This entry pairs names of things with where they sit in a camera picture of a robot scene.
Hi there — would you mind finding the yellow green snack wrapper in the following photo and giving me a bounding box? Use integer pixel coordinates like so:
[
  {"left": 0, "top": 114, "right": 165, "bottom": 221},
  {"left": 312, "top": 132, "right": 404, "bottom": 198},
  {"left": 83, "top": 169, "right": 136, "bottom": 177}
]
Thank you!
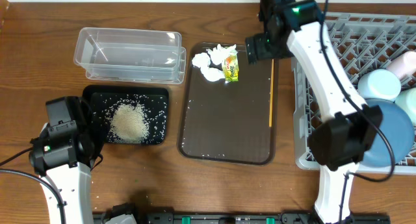
[{"left": 222, "top": 53, "right": 239, "bottom": 82}]

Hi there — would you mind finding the white tissue top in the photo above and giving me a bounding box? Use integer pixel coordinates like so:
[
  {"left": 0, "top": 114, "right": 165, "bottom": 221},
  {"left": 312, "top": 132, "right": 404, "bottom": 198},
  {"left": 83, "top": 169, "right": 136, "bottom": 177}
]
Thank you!
[{"left": 206, "top": 44, "right": 237, "bottom": 65}]

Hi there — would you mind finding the white tissue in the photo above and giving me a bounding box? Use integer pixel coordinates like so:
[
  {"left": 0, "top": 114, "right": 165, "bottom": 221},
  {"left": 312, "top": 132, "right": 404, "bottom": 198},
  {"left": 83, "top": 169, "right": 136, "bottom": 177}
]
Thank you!
[
  {"left": 192, "top": 53, "right": 225, "bottom": 82},
  {"left": 206, "top": 44, "right": 237, "bottom": 65}
]

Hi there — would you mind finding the wooden chopstick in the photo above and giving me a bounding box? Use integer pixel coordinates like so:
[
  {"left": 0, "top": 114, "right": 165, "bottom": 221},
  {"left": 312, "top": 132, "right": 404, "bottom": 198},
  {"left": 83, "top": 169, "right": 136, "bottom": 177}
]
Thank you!
[{"left": 268, "top": 59, "right": 274, "bottom": 128}]

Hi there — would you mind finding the pile of rice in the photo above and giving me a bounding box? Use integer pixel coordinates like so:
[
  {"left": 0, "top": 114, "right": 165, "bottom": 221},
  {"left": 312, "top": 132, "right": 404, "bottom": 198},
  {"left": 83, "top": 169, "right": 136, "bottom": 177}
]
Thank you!
[{"left": 98, "top": 93, "right": 168, "bottom": 145}]

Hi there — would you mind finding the white light-blue small bowl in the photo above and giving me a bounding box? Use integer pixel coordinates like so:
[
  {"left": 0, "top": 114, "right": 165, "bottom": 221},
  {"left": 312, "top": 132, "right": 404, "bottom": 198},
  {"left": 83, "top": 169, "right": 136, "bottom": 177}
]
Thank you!
[{"left": 357, "top": 69, "right": 401, "bottom": 101}]

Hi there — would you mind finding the pink cup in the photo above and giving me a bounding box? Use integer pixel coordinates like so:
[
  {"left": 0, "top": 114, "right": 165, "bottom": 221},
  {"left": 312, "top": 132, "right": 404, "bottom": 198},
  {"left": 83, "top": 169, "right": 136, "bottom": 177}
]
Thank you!
[{"left": 386, "top": 51, "right": 416, "bottom": 80}]

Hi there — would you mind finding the dark blue plate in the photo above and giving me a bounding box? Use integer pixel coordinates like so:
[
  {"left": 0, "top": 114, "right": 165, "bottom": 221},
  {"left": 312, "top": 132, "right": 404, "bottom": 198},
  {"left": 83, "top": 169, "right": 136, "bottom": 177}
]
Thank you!
[{"left": 361, "top": 99, "right": 415, "bottom": 168}]

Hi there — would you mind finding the green bowl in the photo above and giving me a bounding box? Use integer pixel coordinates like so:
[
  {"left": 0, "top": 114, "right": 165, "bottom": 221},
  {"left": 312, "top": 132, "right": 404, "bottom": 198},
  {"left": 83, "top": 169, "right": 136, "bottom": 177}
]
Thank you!
[{"left": 395, "top": 88, "right": 416, "bottom": 126}]

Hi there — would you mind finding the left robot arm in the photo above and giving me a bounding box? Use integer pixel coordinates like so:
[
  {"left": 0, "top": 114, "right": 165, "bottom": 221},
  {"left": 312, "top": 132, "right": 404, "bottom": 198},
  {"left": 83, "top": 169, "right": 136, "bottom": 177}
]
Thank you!
[{"left": 29, "top": 96, "right": 107, "bottom": 223}]

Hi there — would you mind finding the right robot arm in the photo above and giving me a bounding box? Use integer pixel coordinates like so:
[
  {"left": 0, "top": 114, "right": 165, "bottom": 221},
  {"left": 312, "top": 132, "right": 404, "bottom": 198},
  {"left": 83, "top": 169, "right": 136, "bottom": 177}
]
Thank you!
[{"left": 245, "top": 0, "right": 382, "bottom": 223}]

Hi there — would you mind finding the black waste tray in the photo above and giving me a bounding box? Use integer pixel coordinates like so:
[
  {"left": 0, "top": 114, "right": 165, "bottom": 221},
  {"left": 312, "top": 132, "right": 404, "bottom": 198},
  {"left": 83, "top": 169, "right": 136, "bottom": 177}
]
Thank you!
[{"left": 83, "top": 85, "right": 169, "bottom": 145}]

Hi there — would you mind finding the grey dishwasher rack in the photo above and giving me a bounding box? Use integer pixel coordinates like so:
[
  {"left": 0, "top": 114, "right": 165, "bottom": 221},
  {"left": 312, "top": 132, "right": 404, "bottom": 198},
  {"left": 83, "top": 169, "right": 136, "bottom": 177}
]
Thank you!
[{"left": 291, "top": 12, "right": 415, "bottom": 170}]

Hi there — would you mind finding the clear plastic bin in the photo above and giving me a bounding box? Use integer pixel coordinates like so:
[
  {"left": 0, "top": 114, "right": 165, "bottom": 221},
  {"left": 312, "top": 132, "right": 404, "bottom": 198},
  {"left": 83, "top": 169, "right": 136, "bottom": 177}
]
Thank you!
[{"left": 73, "top": 27, "right": 187, "bottom": 84}]

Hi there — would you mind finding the dark brown serving tray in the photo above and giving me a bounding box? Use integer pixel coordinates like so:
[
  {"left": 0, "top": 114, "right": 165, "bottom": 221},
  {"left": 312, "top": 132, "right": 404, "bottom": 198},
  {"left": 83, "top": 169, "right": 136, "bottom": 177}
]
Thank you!
[{"left": 177, "top": 45, "right": 278, "bottom": 166}]

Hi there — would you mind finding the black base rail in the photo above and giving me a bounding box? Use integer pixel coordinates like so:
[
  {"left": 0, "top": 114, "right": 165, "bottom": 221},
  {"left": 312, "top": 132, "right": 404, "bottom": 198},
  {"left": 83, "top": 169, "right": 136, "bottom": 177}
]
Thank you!
[{"left": 92, "top": 203, "right": 391, "bottom": 224}]

